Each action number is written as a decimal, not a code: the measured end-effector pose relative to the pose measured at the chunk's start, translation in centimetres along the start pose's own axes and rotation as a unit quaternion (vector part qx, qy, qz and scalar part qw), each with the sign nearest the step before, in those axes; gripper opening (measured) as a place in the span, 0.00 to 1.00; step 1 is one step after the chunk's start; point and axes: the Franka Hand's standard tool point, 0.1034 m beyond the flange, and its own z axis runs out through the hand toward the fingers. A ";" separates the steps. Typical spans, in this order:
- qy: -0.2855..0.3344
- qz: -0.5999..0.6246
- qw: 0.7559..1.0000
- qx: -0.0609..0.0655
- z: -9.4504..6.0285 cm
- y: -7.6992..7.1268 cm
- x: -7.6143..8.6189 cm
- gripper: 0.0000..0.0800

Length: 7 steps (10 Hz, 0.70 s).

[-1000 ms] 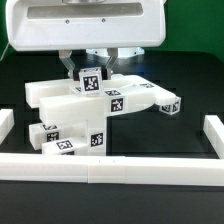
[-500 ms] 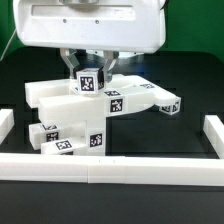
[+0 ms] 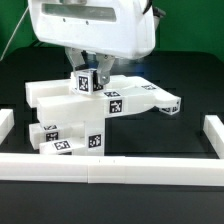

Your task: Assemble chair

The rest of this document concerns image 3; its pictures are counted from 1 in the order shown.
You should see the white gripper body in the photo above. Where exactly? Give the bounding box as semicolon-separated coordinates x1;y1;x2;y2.
28;0;155;59

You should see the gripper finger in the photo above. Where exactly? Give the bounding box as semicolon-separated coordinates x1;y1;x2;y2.
65;47;86;71
96;54;115;85

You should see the white tagged cube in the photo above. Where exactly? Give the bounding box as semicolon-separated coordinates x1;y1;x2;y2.
70;68;104;95
160;100;181;115

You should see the white chair back frame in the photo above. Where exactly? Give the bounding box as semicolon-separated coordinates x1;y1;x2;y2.
25;75;181;126

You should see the white chair seat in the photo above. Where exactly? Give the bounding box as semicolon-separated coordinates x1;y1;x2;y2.
39;114;106;156

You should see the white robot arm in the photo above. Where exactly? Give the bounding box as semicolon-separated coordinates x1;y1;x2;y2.
28;0;165;85

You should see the thin white rod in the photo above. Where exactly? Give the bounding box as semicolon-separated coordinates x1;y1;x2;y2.
0;6;29;61

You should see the white U-shaped obstacle fence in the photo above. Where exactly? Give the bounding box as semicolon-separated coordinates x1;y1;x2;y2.
0;108;224;187

